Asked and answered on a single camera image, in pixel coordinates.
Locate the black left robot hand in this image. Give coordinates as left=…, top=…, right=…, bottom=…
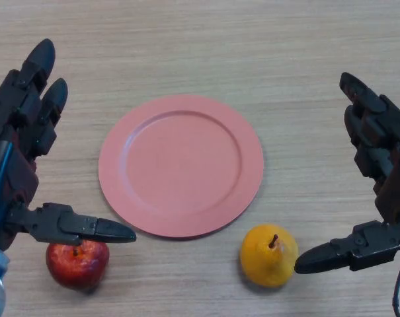
left=0, top=38, right=137, bottom=252

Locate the red apple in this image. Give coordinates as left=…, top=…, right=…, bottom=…
left=46, top=240, right=110, bottom=291

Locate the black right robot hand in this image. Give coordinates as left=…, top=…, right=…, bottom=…
left=294, top=71, right=400, bottom=275

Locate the yellow pear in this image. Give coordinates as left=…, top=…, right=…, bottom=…
left=239, top=224, right=299, bottom=287

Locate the pink round plate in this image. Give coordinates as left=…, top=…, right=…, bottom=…
left=98, top=94, right=264, bottom=239

